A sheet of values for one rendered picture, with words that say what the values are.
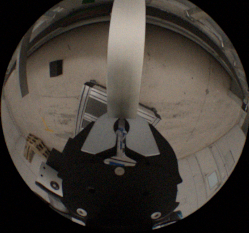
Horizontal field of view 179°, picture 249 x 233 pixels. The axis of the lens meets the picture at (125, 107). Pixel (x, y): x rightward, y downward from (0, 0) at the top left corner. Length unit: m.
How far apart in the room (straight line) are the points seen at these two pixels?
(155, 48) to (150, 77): 0.34
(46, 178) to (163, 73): 1.17
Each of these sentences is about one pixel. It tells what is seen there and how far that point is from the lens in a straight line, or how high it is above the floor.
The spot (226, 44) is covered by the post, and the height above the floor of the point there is 0.75.
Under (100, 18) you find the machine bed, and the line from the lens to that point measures 0.93.
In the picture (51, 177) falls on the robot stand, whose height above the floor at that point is 0.94.
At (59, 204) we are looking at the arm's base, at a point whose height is 1.08.
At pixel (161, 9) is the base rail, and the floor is 0.70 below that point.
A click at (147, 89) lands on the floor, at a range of 1.02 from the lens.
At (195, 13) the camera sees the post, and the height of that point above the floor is 0.76.
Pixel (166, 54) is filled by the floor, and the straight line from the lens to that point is 1.04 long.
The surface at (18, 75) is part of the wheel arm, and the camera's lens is 0.25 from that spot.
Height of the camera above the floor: 0.94
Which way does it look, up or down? 60 degrees down
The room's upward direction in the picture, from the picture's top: 180 degrees clockwise
